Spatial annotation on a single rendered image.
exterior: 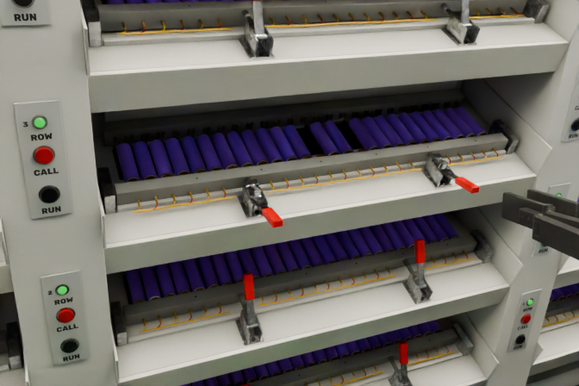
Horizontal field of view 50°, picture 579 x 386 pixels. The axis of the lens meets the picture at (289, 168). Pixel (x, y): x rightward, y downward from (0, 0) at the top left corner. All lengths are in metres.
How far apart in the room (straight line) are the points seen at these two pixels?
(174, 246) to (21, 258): 0.16
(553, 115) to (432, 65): 0.22
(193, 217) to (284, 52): 0.22
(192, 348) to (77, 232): 0.25
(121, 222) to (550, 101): 0.59
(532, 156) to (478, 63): 0.20
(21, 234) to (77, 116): 0.14
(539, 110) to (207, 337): 0.56
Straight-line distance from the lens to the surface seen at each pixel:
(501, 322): 1.09
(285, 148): 0.82
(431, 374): 1.13
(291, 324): 0.88
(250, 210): 0.74
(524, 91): 0.96
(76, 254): 0.70
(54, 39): 0.61
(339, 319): 0.90
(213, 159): 0.78
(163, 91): 0.65
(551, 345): 1.27
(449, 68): 0.79
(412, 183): 0.85
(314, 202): 0.78
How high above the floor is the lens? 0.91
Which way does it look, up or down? 25 degrees down
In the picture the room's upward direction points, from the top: 3 degrees clockwise
